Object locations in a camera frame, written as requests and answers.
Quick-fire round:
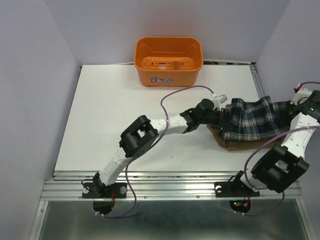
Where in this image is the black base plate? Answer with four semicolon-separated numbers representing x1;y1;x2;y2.
214;181;260;198
81;182;127;199

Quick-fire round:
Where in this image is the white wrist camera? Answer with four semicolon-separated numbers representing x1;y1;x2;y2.
290;84;312;106
211;93;228;110

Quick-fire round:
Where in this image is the navy plaid skirt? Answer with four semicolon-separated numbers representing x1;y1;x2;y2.
219;96;291;142

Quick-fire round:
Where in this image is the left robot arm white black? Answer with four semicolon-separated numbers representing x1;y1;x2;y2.
92;95;228;197

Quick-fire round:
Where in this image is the orange plastic basket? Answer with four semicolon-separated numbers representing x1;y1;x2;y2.
133;36;204;87

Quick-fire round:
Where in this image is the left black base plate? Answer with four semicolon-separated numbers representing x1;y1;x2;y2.
81;182;127;199

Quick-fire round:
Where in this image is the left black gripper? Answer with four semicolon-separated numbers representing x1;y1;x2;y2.
198;107;233;130

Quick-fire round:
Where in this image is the tan folded skirt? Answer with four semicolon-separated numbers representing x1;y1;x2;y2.
207;125;287;151

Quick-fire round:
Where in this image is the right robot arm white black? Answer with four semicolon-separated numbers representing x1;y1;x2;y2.
230;88;320;195

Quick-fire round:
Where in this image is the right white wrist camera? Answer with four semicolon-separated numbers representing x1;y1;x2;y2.
290;84;312;106

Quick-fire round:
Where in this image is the purple cable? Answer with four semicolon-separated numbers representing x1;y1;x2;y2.
93;85;216;219
233;80;320;216

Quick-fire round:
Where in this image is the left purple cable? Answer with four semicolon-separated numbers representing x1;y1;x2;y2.
93;85;216;219

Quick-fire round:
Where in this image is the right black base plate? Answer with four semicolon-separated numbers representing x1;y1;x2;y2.
214;181;260;198

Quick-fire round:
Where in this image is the aluminium rail frame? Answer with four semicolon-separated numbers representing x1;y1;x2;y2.
30;65;315;240

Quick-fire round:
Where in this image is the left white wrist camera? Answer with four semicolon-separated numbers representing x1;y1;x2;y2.
211;93;228;110

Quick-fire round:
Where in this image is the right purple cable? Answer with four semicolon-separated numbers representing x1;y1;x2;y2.
233;80;320;216

